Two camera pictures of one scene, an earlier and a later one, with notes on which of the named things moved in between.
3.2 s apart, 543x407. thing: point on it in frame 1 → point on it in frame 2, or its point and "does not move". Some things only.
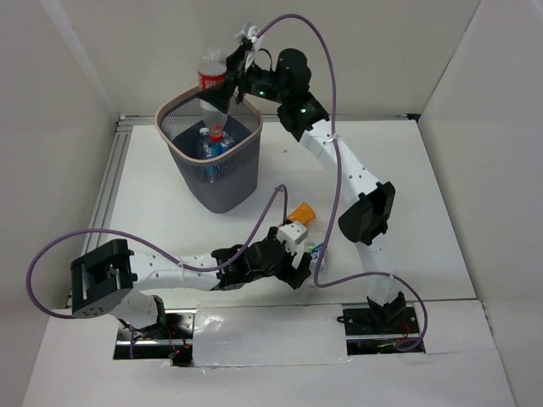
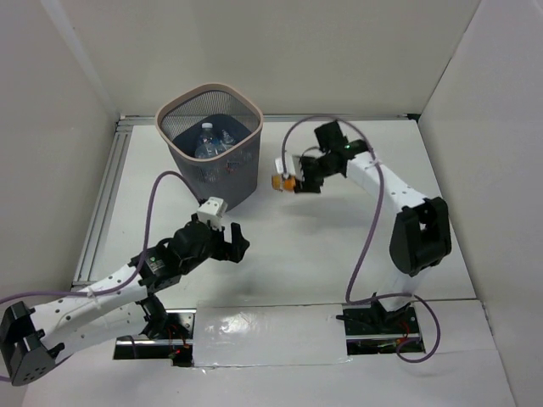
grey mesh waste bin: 222,184 does not move
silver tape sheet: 228,334 does not move
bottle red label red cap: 212,72 → 231,166
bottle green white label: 315,252 → 208,145
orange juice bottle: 304,212 → 278,183
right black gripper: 221,97 → 306,185
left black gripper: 294,269 → 226,247
